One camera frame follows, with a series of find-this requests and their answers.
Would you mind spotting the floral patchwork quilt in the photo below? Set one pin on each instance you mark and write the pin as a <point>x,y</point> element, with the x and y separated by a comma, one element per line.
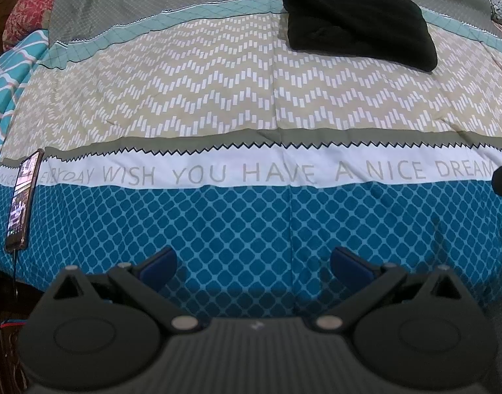
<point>33,4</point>

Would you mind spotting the black smartphone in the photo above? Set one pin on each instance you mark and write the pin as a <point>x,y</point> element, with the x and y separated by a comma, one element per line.
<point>23,201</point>

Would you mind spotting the black pants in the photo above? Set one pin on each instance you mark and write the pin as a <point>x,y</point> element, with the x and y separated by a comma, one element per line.
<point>357,20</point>

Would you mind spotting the printed patterned blanket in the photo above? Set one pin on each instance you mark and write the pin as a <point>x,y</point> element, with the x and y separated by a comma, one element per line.
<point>234,90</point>

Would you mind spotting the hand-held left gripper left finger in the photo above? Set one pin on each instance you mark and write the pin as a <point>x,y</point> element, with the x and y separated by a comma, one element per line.
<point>158,269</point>

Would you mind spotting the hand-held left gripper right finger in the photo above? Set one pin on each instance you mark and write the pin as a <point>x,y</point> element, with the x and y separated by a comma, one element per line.
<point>349,269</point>

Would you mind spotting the teal lattice bed sheet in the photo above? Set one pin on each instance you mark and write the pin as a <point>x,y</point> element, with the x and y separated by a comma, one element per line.
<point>8,82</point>

